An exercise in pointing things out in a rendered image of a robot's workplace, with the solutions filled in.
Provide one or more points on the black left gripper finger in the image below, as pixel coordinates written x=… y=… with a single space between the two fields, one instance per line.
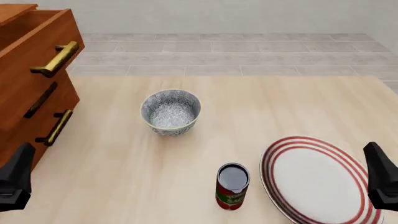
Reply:
x=18 y=165

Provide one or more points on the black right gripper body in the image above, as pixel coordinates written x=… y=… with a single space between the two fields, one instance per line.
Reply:
x=385 y=199

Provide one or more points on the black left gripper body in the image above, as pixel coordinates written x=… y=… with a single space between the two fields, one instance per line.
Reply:
x=12 y=198

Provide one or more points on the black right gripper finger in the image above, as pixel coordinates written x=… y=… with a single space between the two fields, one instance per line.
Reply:
x=381 y=165

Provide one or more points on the white plate with red rings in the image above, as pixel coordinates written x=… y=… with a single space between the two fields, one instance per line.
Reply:
x=314 y=179

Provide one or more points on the patterned grey-blue bowl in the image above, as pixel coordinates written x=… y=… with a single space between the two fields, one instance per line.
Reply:
x=169 y=112

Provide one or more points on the closed wooden drawer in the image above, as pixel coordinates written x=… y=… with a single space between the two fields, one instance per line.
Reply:
x=62 y=93
x=31 y=140

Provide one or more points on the open wooden drawer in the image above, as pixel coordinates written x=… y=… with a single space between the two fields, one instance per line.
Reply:
x=25 y=58

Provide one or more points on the wooden cabinet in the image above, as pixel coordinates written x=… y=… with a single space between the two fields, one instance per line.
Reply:
x=12 y=14

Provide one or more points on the red tomato sauce tin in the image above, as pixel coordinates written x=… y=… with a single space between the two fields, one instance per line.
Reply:
x=231 y=197

